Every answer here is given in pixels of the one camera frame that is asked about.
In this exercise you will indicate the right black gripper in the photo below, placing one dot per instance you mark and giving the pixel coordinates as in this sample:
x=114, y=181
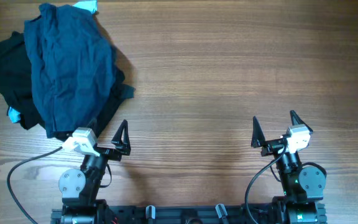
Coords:
x=277, y=145

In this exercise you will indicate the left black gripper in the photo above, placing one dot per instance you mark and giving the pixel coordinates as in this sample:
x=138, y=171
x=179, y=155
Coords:
x=121, y=147

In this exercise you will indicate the dark blue shorts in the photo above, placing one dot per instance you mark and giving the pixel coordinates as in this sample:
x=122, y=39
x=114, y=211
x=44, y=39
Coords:
x=72, y=67

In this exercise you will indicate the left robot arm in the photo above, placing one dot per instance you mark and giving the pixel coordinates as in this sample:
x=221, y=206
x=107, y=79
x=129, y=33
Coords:
x=80, y=187

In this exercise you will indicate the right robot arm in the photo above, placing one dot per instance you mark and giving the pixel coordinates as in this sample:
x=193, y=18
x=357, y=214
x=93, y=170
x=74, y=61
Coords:
x=302, y=183

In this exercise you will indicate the black garment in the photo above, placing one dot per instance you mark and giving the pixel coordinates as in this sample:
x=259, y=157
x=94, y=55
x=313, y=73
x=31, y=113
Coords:
x=16, y=88

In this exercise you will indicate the light blue garment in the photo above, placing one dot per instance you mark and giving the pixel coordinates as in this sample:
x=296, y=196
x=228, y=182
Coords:
x=89, y=5

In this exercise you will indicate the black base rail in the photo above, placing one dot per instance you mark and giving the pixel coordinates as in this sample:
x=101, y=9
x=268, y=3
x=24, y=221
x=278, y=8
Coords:
x=182, y=214

